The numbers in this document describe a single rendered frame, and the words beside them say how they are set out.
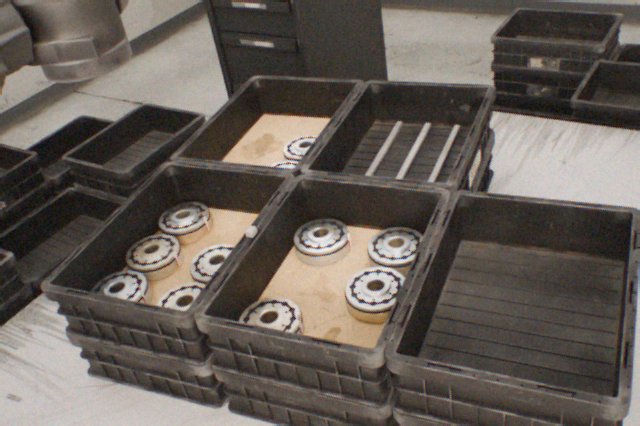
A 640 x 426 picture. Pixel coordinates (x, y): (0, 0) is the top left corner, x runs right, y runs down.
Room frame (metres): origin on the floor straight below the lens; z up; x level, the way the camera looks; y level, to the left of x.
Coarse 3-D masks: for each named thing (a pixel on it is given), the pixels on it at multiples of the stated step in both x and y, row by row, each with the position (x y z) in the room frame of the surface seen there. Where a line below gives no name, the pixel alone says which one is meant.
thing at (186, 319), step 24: (168, 168) 1.22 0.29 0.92; (192, 168) 1.20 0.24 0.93; (216, 168) 1.17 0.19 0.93; (240, 168) 1.16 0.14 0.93; (144, 192) 1.14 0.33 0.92; (264, 216) 0.98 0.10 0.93; (240, 240) 0.92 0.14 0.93; (48, 288) 0.89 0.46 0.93; (120, 312) 0.81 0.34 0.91; (144, 312) 0.79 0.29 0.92; (168, 312) 0.77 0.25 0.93; (192, 312) 0.76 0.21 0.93
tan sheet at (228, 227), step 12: (216, 216) 1.15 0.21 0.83; (228, 216) 1.15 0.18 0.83; (240, 216) 1.14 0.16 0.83; (252, 216) 1.13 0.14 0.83; (216, 228) 1.11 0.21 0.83; (228, 228) 1.10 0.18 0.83; (240, 228) 1.10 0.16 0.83; (204, 240) 1.08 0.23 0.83; (216, 240) 1.07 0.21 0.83; (228, 240) 1.06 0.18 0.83; (192, 252) 1.05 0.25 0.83; (168, 276) 0.99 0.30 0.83; (180, 276) 0.98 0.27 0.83; (156, 288) 0.96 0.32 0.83; (168, 288) 0.95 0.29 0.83; (156, 300) 0.93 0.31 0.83
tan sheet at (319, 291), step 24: (360, 240) 0.99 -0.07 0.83; (288, 264) 0.96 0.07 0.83; (336, 264) 0.93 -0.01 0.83; (360, 264) 0.92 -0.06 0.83; (288, 288) 0.89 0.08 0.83; (312, 288) 0.88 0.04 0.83; (336, 288) 0.87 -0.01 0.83; (312, 312) 0.82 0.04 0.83; (336, 312) 0.81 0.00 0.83; (336, 336) 0.76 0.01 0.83; (360, 336) 0.75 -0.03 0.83
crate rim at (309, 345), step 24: (288, 192) 1.04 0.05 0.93; (432, 192) 0.96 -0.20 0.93; (432, 216) 0.89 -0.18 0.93; (240, 264) 0.86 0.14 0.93; (216, 288) 0.81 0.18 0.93; (408, 288) 0.73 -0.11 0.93; (240, 336) 0.71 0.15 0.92; (264, 336) 0.69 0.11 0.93; (288, 336) 0.68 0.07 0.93; (312, 336) 0.67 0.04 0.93; (384, 336) 0.65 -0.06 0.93; (336, 360) 0.64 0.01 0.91; (360, 360) 0.62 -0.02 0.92; (384, 360) 0.62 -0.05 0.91
